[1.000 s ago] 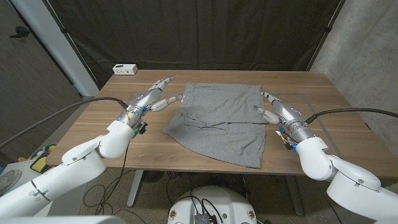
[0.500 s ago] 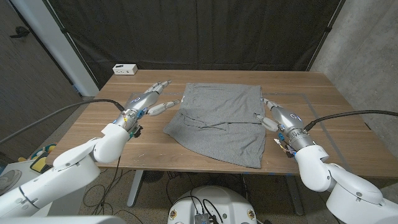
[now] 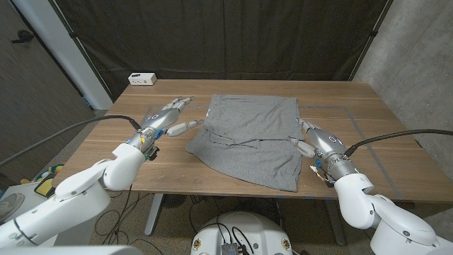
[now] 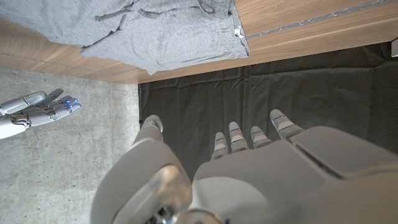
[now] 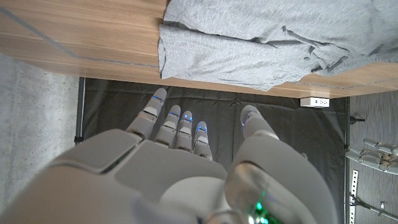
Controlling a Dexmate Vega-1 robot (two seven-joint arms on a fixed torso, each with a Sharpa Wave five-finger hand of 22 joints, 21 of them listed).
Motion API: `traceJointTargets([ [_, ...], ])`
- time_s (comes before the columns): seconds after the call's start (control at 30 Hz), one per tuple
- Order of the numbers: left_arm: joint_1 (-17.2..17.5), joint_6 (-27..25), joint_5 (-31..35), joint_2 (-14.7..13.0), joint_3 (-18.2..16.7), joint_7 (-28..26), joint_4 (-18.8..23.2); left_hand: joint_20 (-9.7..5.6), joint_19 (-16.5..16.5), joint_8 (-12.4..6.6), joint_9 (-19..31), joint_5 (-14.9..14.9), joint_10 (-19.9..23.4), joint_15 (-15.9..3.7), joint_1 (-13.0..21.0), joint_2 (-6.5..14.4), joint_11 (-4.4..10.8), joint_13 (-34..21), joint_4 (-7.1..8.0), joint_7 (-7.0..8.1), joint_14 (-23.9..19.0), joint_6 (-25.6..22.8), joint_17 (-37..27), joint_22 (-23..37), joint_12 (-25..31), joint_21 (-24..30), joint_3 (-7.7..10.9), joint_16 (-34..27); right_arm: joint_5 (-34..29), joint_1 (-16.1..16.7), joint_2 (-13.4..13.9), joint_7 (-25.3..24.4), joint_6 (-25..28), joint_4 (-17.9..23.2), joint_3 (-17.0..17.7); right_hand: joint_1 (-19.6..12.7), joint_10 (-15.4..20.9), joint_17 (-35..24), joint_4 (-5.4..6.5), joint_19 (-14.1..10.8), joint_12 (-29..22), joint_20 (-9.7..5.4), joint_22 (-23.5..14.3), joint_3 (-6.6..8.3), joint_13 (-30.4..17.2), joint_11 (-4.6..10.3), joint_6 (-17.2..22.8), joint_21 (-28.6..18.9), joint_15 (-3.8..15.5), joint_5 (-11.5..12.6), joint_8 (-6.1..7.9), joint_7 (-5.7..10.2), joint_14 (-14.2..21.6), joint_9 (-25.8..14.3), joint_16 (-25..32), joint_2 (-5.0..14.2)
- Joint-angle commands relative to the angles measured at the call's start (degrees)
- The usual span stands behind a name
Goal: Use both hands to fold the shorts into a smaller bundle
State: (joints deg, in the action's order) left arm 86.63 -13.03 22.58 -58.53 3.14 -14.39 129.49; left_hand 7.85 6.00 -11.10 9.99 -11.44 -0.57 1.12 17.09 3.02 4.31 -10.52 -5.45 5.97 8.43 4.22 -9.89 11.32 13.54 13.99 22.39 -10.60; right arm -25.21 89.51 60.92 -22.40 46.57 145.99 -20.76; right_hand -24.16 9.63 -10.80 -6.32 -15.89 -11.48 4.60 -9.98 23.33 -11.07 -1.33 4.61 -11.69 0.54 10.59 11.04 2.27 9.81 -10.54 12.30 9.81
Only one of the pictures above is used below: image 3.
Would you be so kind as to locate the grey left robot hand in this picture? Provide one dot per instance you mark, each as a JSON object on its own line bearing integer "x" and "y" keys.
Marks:
{"x": 159, "y": 120}

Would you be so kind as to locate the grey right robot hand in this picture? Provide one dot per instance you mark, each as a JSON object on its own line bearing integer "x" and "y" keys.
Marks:
{"x": 327, "y": 145}

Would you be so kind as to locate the grey fabric shorts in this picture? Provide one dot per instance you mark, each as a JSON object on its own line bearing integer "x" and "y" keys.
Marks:
{"x": 247, "y": 134}

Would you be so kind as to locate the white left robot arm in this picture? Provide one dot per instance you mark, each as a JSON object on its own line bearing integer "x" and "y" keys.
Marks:
{"x": 70, "y": 202}

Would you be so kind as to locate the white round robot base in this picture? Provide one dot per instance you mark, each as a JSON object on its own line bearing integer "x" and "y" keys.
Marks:
{"x": 262, "y": 230}

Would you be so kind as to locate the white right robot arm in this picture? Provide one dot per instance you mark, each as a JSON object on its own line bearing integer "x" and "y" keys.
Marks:
{"x": 389, "y": 219}

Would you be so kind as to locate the white power strip box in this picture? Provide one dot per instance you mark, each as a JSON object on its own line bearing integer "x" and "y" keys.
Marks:
{"x": 142, "y": 78}

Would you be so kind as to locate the grey table leg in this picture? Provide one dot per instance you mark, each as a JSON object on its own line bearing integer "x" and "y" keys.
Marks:
{"x": 335, "y": 223}
{"x": 154, "y": 212}

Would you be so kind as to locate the black backdrop curtain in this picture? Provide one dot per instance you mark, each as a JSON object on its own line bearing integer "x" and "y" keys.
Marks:
{"x": 226, "y": 35}

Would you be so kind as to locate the black backdrop stand pole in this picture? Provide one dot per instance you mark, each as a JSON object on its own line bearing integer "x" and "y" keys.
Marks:
{"x": 76, "y": 40}
{"x": 371, "y": 33}

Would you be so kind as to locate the colourful plush toy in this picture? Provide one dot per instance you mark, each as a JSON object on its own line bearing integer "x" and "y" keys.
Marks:
{"x": 49, "y": 171}

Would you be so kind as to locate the yellow and black object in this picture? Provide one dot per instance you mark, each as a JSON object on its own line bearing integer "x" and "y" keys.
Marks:
{"x": 44, "y": 187}

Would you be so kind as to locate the white robot torso shell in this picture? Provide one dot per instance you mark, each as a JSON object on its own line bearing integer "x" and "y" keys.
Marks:
{"x": 70, "y": 250}

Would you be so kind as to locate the grey sneaker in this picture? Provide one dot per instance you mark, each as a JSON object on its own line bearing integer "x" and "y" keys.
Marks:
{"x": 10, "y": 205}

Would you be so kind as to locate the white door frame pillar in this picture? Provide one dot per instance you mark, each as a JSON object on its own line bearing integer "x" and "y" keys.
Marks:
{"x": 70, "y": 56}

